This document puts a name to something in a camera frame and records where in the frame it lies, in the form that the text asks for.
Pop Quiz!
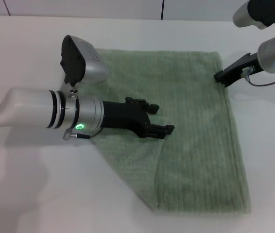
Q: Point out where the grey right wrist cable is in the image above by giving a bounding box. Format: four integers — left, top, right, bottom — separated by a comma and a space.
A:
241, 66, 275, 86

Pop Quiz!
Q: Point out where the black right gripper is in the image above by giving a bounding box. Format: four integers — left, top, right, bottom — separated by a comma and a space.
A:
213, 52, 266, 87

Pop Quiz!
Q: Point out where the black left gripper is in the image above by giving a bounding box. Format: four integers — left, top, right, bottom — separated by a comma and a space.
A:
103, 96, 175, 140

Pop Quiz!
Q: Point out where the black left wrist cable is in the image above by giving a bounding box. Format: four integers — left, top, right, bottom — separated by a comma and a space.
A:
63, 126, 103, 141

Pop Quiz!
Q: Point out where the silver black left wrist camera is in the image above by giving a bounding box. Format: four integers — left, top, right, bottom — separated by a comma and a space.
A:
60, 35, 108, 87

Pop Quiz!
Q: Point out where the green ribbed towel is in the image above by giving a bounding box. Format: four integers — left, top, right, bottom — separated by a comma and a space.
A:
88, 48, 252, 216

